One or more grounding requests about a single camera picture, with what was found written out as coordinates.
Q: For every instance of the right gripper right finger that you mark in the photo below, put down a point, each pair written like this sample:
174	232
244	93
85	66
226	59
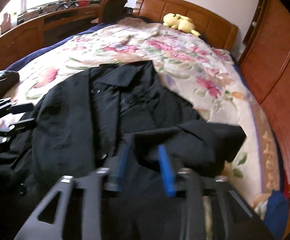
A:
210	207

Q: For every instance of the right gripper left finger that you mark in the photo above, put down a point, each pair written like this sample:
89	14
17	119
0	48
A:
78	208

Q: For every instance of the black double-breasted coat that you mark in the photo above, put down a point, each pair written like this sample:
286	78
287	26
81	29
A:
86	121

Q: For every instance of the folded blue garment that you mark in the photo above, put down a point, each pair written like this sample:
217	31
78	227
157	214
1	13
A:
277	214

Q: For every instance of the long wooden desk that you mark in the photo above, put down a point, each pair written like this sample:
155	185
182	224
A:
39	32

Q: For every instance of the floral bed blanket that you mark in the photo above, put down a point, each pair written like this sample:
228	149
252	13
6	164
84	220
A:
203	75

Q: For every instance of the red basket on desk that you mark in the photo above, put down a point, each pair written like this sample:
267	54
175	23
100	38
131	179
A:
83	3

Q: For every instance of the wooden louvered wardrobe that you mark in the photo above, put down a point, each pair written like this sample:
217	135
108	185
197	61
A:
265	64

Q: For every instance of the wooden chair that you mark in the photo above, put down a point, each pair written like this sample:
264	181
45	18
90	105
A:
110	10

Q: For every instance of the yellow plush toy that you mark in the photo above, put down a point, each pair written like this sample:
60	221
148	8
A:
181	23

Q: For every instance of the wooden bed headboard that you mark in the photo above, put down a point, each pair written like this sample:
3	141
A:
215	30

